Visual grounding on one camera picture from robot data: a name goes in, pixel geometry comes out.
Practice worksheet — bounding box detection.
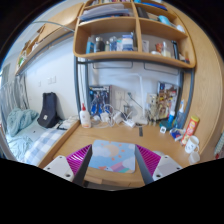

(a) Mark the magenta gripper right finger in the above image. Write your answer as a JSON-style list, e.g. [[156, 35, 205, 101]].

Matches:
[[134, 144, 183, 185]]

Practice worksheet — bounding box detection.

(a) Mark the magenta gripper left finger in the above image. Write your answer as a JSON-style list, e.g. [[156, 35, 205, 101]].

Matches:
[[43, 143, 93, 186]]

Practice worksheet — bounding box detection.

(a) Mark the pastel cloud mouse pad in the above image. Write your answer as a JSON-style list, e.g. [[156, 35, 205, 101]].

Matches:
[[89, 140, 135, 173]]

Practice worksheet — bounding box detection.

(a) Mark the white power strip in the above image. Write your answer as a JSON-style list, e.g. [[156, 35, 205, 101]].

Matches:
[[123, 119, 135, 128]]

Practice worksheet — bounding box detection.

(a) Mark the white lotion bottle red cap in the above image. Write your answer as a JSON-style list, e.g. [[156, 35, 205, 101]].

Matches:
[[79, 105, 91, 128]]

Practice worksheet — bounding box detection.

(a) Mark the white mug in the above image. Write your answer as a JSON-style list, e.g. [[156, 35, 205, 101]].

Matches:
[[185, 136, 200, 154]]

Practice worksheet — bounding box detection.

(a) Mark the blue spray bottle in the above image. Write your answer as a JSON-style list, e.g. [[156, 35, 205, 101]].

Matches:
[[175, 100, 184, 129]]

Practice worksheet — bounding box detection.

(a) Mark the black backpack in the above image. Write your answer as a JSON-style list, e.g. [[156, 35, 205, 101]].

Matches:
[[38, 92, 59, 128]]

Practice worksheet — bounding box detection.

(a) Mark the red yellow snack can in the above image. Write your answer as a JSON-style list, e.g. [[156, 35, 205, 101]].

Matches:
[[181, 116, 199, 146]]

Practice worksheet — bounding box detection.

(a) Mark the robot model figure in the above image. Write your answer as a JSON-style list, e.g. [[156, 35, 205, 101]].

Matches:
[[148, 95, 159, 126]]

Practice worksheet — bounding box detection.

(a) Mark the blue model kit box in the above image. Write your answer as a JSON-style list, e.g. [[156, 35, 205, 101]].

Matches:
[[89, 85, 111, 116]]

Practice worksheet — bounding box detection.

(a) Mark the colourful poster box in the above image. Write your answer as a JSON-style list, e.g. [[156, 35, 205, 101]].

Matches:
[[158, 81, 179, 119]]

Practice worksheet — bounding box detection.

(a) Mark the teal blanket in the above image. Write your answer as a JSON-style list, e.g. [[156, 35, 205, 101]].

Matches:
[[7, 108, 38, 137]]

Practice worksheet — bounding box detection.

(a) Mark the wooden upper bed shelf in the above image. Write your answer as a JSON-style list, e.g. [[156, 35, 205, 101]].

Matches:
[[15, 3, 83, 75]]

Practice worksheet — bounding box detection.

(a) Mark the black metal shelf frame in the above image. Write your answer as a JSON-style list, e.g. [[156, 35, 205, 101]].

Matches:
[[74, 57, 195, 128]]

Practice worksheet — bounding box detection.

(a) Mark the wooden wall shelf unit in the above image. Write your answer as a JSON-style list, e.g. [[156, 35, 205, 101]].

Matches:
[[73, 0, 196, 69]]

